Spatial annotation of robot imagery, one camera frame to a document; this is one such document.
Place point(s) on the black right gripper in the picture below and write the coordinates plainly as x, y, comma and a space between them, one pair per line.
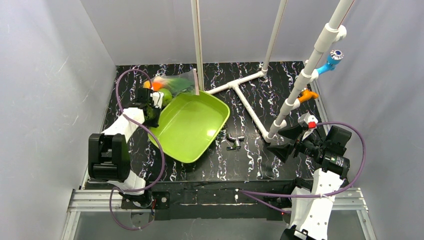
296, 142

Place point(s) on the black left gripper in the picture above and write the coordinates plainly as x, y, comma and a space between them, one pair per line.
151, 110

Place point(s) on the clear zip top bag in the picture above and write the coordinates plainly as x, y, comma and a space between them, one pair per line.
192, 75

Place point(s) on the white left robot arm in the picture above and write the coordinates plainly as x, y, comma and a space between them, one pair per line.
108, 151

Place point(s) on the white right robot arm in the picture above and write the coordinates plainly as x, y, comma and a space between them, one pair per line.
311, 211

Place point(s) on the green fake apple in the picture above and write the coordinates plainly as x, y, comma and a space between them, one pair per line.
167, 96

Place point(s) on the red fake apple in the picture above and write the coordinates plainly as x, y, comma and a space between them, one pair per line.
155, 85

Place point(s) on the green fake leafy vegetable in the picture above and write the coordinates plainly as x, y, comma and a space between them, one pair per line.
179, 85

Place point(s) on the lime green plastic basin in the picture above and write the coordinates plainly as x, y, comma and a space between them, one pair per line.
189, 124

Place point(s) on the orange tap valve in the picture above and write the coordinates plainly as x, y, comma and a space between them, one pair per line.
306, 95

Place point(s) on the blue tap valve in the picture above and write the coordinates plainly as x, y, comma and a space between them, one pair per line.
334, 58

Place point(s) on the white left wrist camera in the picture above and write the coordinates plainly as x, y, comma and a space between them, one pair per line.
157, 99

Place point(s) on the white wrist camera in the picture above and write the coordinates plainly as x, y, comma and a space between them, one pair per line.
309, 123
157, 99

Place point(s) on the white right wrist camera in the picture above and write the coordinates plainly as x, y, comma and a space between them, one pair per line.
309, 123

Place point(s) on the aluminium frame rail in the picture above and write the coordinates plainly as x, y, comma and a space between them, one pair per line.
174, 211

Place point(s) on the white PVC pipe frame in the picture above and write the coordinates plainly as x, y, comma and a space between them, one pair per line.
235, 41

